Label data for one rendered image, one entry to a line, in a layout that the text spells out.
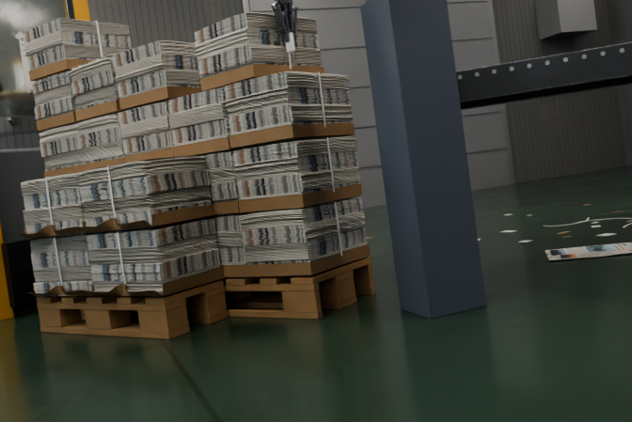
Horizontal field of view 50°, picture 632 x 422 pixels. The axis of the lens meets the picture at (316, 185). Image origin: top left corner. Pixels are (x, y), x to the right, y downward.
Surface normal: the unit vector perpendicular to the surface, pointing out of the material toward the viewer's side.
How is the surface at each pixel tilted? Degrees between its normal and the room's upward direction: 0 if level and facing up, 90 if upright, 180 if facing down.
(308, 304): 90
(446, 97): 90
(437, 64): 90
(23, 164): 90
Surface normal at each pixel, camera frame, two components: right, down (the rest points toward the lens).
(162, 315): -0.58, 0.10
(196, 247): 0.81, -0.09
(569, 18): 0.35, -0.03
